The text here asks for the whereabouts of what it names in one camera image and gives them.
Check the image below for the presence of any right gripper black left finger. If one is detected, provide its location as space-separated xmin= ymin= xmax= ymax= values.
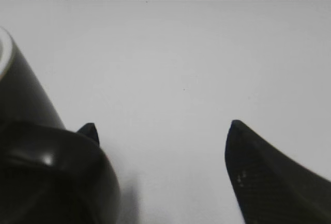
xmin=77 ymin=123 xmax=99 ymax=146

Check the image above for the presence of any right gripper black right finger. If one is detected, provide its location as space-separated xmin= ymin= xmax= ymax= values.
xmin=224 ymin=120 xmax=330 ymax=223

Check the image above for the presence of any black mug white interior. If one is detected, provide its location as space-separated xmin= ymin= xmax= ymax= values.
xmin=1 ymin=29 xmax=121 ymax=223

